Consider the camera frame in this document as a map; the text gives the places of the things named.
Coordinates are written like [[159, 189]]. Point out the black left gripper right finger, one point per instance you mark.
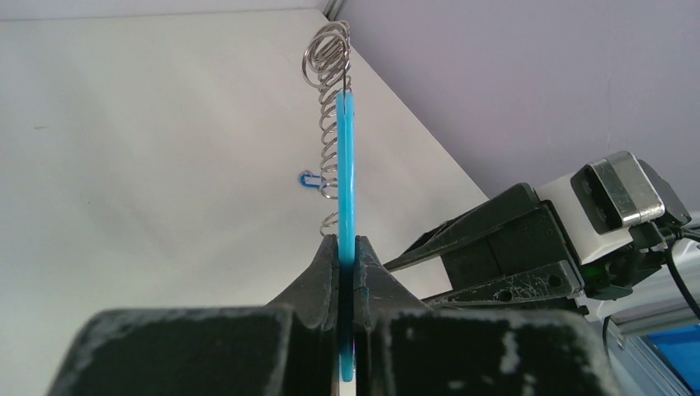
[[403, 347]]

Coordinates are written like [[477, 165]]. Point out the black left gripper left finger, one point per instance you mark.
[[288, 346]]

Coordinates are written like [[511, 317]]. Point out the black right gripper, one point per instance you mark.
[[517, 258]]

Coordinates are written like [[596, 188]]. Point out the blue key tag with key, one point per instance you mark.
[[310, 180]]

